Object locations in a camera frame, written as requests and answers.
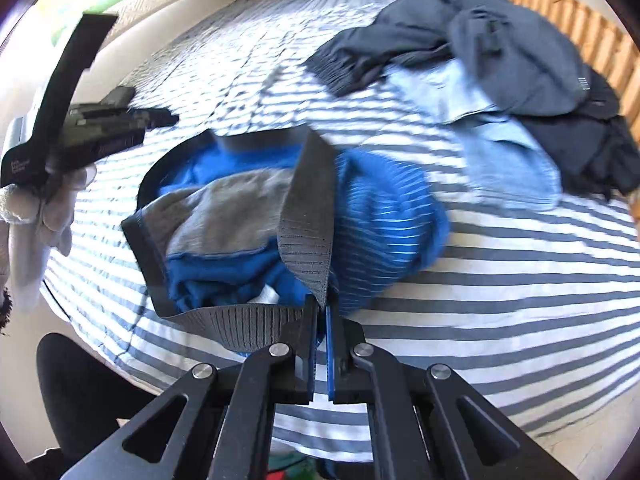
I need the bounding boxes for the white gloved left hand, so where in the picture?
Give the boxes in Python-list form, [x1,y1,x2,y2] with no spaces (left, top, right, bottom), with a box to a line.
[1,164,96,318]

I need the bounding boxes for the folded black garment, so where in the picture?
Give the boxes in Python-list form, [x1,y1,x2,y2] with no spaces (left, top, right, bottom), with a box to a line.
[100,86,136,107]

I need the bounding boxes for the blue white striped bedspread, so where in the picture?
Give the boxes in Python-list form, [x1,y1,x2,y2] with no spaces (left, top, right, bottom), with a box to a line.
[44,0,639,439]

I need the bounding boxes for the light blue denim shirt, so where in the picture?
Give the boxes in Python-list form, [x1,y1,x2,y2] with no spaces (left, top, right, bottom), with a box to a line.
[385,58,562,211]

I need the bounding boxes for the black garment under jacket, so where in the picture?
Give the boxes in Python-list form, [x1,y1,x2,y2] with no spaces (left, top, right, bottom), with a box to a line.
[518,70,639,200]

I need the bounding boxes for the dark navy jacket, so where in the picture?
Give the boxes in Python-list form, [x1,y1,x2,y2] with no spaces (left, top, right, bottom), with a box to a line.
[305,0,591,117]

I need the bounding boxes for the wooden slatted bed rail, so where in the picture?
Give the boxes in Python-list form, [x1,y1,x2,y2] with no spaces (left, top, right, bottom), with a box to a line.
[510,0,640,139]

